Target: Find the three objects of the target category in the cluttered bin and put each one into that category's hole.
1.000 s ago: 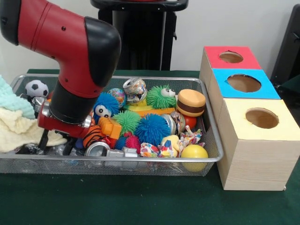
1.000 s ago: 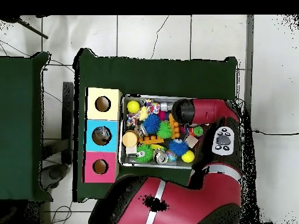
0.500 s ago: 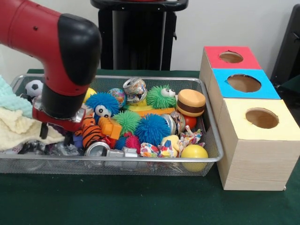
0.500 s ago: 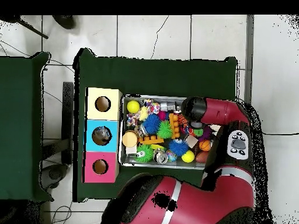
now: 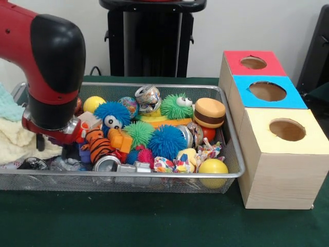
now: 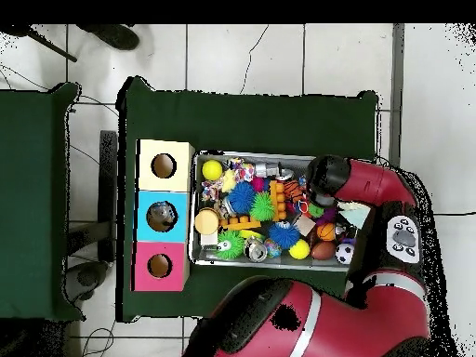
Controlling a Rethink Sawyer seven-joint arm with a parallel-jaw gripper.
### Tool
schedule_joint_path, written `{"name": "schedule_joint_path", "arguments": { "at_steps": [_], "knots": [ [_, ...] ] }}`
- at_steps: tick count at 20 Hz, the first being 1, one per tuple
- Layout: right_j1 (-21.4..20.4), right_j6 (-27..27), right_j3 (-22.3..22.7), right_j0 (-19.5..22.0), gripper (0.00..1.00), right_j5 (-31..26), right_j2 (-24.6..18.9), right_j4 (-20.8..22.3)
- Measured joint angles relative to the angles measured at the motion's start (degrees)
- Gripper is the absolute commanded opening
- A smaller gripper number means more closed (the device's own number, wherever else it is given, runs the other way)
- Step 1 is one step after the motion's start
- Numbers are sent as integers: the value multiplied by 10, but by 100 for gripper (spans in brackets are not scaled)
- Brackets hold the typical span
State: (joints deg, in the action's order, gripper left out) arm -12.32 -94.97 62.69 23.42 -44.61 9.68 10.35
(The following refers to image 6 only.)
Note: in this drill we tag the clear plastic bottle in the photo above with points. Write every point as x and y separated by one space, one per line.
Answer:
162 215

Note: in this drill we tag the light blue waffle cloth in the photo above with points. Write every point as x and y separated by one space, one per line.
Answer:
355 215

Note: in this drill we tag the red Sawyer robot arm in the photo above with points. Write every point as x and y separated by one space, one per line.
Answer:
353 308

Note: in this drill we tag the wooden box with three holes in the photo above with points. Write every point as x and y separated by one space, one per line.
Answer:
174 230

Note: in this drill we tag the plain blue spiky ball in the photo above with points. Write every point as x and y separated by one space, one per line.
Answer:
241 197

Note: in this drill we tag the plain green spiky ball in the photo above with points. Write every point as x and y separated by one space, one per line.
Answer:
262 206

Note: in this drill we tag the orange toy block with holes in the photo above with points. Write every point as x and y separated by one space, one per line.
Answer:
240 224

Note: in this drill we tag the large yellow ball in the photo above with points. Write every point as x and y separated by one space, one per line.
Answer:
212 170

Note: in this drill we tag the toy burger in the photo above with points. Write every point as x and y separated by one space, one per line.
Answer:
206 222

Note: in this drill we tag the green spiky ball with eyes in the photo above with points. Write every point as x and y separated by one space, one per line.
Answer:
231 245

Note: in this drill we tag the crushed printed soda can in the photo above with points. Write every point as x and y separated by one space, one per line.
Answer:
255 249

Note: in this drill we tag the blue spiky ball with eyes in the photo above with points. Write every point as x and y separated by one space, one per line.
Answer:
284 235

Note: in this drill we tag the dark green table cloth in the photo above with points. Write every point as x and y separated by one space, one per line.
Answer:
260 126

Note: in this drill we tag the small yellow ball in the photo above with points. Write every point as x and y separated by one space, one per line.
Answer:
299 249

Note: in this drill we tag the small orange basketball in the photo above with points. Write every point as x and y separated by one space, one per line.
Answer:
326 231

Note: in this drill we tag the small soccer ball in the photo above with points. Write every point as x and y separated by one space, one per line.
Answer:
344 253

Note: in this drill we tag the person's foot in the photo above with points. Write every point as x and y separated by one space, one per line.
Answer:
115 35

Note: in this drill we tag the neighbouring green covered table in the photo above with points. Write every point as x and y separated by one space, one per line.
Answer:
29 186

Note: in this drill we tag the black tripod leg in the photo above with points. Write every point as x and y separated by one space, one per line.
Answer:
52 47

